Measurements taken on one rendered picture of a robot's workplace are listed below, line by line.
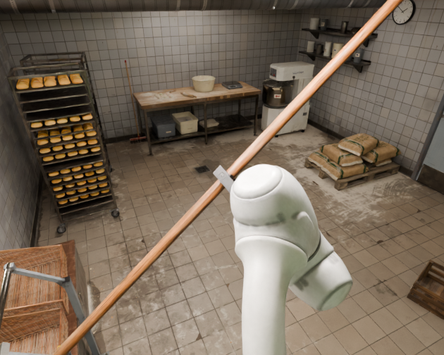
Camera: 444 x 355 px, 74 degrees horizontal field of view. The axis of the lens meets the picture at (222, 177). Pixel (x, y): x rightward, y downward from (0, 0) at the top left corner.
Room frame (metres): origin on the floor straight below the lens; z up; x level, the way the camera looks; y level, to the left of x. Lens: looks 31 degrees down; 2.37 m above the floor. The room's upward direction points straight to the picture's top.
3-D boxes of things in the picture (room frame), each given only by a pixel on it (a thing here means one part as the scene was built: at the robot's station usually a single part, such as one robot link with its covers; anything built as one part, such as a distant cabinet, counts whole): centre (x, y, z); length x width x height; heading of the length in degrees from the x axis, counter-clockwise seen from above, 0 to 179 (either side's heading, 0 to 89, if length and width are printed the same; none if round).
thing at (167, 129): (5.12, 1.08, 0.35); 0.50 x 0.36 x 0.24; 24
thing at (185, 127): (5.29, 0.70, 0.35); 0.50 x 0.36 x 0.24; 26
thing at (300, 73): (5.71, -1.20, 0.66); 0.92 x 0.59 x 1.32; 114
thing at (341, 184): (4.11, -2.06, 0.07); 1.20 x 0.80 x 0.14; 114
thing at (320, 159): (4.16, -1.71, 0.22); 0.62 x 0.36 x 0.15; 119
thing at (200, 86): (5.54, 0.34, 1.01); 0.43 x 0.42 x 0.21; 114
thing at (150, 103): (5.41, 0.44, 0.45); 2.20 x 0.80 x 0.90; 114
